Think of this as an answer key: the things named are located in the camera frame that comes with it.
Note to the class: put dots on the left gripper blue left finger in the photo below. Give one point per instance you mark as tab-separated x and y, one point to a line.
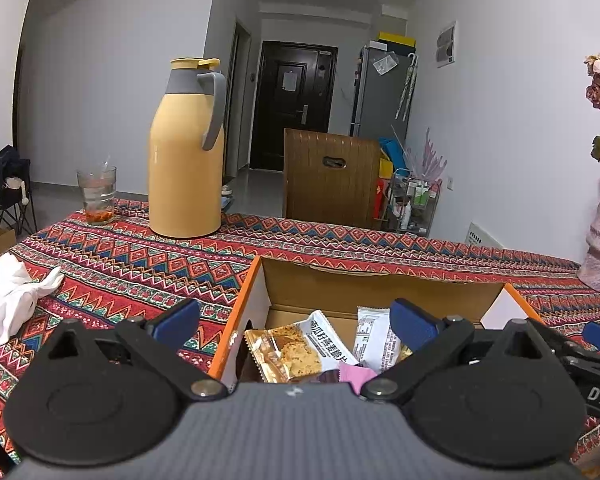
176	326

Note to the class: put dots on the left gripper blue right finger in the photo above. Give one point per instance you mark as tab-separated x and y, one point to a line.
413	326

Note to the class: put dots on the gold biscuit snack packet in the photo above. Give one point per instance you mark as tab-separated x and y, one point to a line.
283	354

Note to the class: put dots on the white black-text snack packet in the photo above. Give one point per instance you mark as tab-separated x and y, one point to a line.
375	344

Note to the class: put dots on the pink snack packet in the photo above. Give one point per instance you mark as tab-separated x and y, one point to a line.
355	376

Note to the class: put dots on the patterned red tablecloth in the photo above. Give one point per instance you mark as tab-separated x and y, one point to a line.
123	269

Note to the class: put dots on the red orange cardboard snack box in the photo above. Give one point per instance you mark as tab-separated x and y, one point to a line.
278	292

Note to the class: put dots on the red gift bag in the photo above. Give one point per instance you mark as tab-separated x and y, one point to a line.
380	198

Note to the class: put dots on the glass cup with straw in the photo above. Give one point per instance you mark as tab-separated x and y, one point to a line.
98	188

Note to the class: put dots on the white crumpled cloth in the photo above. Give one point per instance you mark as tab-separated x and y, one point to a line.
19	294

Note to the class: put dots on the black folding chair with clothes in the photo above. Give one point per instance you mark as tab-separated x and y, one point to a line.
17	210

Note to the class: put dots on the grey refrigerator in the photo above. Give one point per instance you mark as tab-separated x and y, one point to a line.
383	88

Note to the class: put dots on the dark entrance door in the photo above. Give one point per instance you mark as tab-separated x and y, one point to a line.
295	85

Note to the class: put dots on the yellow box atop refrigerator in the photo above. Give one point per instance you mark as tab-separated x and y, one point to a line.
390	38

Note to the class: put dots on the wire rack with bottles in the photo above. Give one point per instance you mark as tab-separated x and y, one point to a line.
409	205

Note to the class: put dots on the yellow thermos jug grey handle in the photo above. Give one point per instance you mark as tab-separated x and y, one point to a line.
185	154

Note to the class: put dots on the wall electrical panel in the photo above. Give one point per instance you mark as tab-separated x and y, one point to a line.
445	50

